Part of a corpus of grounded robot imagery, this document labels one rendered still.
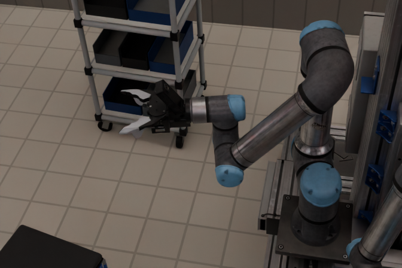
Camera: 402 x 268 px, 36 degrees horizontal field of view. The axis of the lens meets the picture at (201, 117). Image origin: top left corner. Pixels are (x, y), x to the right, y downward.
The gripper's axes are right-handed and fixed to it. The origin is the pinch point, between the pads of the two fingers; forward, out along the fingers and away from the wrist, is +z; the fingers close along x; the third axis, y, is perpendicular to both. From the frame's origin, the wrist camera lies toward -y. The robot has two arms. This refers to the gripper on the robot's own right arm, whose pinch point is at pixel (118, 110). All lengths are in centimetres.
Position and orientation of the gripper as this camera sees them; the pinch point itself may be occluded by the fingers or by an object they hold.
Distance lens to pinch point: 176.9
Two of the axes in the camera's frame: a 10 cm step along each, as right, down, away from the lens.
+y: 0.4, 6.2, 7.8
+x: -0.5, -7.8, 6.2
